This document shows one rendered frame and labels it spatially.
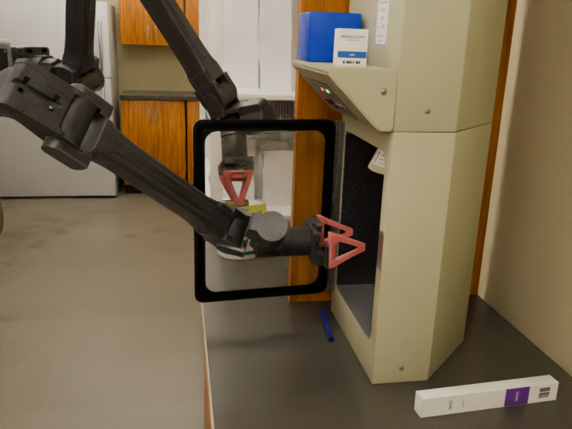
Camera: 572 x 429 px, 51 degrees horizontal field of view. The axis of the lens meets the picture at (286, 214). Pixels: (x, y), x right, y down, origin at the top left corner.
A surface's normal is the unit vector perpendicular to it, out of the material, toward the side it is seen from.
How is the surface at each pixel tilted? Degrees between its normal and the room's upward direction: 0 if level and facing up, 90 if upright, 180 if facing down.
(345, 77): 90
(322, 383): 0
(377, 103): 90
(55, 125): 72
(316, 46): 90
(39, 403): 0
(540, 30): 90
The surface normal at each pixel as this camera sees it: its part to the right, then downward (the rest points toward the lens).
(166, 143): 0.17, 0.29
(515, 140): -0.98, 0.02
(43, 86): 0.68, -0.09
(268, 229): 0.11, -0.34
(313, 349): 0.04, -0.96
